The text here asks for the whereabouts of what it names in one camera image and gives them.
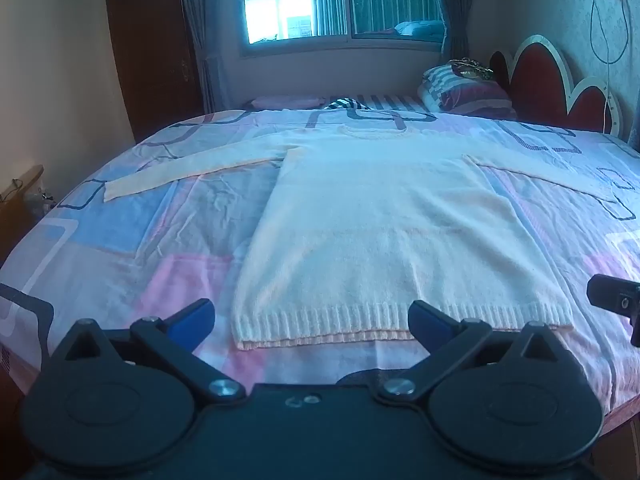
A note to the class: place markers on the black white striped cloth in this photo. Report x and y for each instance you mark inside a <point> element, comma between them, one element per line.
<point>345,104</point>

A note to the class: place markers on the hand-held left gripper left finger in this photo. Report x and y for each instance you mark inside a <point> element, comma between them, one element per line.
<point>192,317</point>

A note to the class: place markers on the cream knitted sweater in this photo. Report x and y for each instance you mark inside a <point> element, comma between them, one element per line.
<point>390,235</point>

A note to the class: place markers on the dark gold bag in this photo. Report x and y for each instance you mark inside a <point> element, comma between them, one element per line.
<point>470,67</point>

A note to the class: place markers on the wooden nightstand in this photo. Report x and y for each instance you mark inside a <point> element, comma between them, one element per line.
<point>17,200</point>

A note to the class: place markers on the dark wooden wardrobe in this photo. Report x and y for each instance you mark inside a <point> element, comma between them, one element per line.
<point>150,45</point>

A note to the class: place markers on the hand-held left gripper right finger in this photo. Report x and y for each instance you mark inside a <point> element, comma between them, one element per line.
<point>425,321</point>

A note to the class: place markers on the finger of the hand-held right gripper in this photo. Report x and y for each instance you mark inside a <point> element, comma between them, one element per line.
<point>617,300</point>

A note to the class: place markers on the patterned pink blue bedsheet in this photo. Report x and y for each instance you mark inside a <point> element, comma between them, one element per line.
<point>150,240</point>

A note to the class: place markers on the grey curtain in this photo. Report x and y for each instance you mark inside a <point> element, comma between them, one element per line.
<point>200,25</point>
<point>455,5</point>

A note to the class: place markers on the red and white headboard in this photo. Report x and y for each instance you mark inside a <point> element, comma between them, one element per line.
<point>542,80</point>

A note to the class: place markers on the window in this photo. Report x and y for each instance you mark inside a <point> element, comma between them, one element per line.
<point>320,0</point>

